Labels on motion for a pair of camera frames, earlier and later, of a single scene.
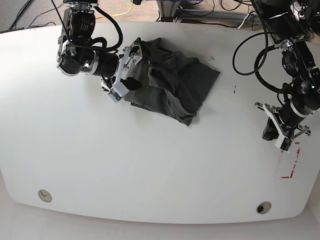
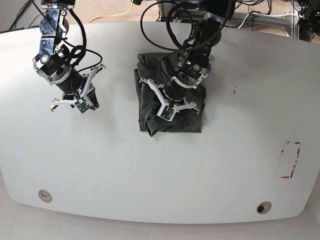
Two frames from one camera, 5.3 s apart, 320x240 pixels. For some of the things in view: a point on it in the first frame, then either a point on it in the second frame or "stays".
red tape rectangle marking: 298,153 stays
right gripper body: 290,132 -> 173,94
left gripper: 131,56 -> 76,86
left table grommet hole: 44,195 stays
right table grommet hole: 263,207 stays
